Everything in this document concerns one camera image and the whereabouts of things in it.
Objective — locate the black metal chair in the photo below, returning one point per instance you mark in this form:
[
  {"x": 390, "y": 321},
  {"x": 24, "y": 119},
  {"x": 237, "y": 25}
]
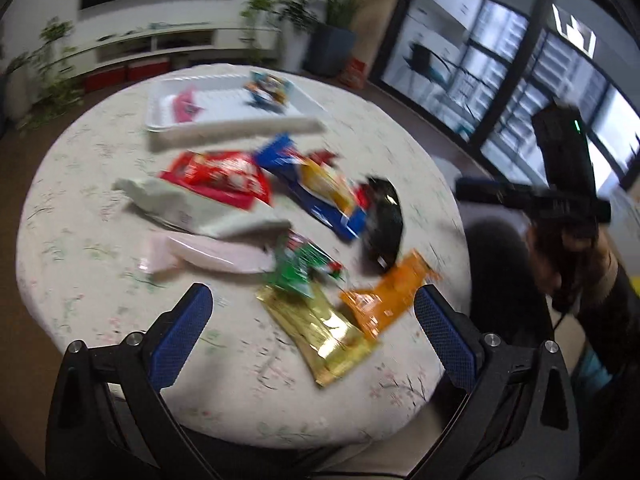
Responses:
[{"x": 430, "y": 62}]

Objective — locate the trailing ivy plant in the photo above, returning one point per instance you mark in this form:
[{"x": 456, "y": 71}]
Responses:
[{"x": 47, "y": 75}]

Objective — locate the blue snack packet yellow picture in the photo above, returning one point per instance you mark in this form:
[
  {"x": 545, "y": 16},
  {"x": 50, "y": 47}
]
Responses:
[{"x": 315, "y": 190}]

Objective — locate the white low cabinet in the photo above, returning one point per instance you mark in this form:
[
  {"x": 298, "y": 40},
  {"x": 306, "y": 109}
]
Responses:
[{"x": 165, "y": 42}]

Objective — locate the red paper bag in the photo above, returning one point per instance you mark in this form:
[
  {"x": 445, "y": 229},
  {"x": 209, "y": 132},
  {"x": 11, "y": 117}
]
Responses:
[{"x": 354, "y": 72}]

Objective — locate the gold snack packet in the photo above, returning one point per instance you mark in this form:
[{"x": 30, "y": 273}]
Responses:
[{"x": 320, "y": 330}]

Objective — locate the black snack packet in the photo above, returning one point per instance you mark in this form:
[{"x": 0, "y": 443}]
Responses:
[{"x": 382, "y": 220}]

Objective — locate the trailing green plant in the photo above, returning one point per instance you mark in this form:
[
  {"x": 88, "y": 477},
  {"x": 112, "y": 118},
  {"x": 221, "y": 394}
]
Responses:
[{"x": 272, "y": 12}]

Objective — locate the person's right hand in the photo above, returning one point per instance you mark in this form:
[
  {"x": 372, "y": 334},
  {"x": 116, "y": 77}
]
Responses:
[{"x": 550, "y": 255}]

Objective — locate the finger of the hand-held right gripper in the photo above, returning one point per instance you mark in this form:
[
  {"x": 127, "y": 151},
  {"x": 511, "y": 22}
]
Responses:
[{"x": 480, "y": 191}]

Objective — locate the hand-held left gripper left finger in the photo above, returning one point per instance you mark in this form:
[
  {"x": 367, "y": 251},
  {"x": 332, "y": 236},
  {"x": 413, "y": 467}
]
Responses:
[{"x": 182, "y": 340}]

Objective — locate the floral tablecloth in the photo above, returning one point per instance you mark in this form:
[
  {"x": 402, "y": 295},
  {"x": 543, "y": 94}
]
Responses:
[{"x": 100, "y": 270}]

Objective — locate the pale pink snack packet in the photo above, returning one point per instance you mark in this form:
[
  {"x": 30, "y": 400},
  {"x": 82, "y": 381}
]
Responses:
[{"x": 215, "y": 255}]

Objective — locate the dark blue planter pot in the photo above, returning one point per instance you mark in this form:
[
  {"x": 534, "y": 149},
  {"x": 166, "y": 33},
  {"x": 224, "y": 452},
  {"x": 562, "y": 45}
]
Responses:
[{"x": 330, "y": 52}]

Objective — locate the blue orange cartoon snack packet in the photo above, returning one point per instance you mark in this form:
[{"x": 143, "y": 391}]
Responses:
[{"x": 267, "y": 91}]

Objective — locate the white snack packet red stripe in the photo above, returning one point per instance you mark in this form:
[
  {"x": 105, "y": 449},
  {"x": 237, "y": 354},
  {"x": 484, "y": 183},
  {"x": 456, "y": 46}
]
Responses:
[{"x": 190, "y": 206}]

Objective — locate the green snack packet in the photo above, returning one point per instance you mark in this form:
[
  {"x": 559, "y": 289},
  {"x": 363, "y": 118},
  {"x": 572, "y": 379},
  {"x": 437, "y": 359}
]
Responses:
[{"x": 300, "y": 265}]

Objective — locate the white plastic tray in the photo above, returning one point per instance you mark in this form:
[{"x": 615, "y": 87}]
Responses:
[{"x": 225, "y": 105}]

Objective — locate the hot pink snack packet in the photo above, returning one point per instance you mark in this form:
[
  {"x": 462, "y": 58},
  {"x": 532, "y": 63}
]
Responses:
[{"x": 184, "y": 106}]

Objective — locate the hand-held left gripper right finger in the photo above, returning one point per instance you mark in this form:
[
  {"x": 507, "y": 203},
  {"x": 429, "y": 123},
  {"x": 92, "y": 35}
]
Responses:
[{"x": 445, "y": 340}]

